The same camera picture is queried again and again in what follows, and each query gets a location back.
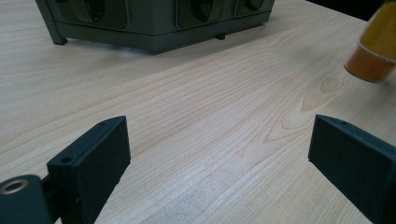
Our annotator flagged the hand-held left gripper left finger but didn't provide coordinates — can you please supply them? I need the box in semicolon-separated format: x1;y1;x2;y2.
46;115;132;224

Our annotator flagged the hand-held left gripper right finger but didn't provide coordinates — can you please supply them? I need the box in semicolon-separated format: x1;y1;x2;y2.
307;114;396;224

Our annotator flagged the silver lid spice jar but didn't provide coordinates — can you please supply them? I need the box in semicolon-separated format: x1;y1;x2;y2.
344;0;396;84

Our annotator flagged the dark grey corner rack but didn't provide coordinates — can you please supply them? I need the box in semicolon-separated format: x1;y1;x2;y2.
35;0;276;56

